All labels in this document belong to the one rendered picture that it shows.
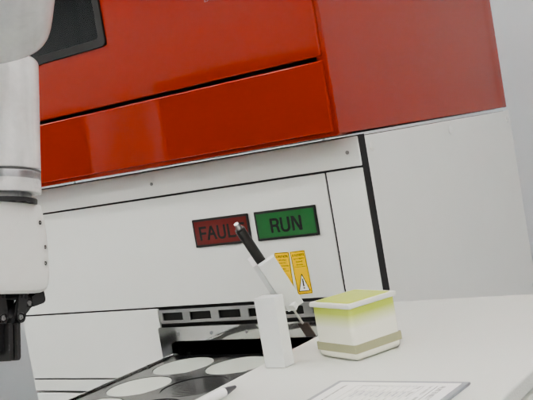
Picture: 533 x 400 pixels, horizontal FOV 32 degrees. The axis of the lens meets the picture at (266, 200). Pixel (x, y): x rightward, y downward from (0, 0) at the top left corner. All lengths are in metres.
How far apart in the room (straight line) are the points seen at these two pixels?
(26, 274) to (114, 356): 0.75
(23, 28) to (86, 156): 0.77
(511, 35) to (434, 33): 1.14
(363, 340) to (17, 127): 0.45
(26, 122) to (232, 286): 0.63
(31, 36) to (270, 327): 0.43
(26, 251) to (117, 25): 0.64
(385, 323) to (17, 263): 0.42
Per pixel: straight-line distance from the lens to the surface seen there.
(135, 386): 1.45
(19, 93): 1.04
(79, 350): 1.83
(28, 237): 1.04
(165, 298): 1.65
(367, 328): 1.07
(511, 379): 0.92
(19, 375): 4.37
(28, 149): 1.03
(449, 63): 1.77
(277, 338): 1.09
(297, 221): 1.46
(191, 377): 1.43
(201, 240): 1.57
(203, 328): 1.60
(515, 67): 2.85
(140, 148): 1.57
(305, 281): 1.47
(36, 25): 0.91
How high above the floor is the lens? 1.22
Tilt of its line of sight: 3 degrees down
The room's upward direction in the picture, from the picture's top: 10 degrees counter-clockwise
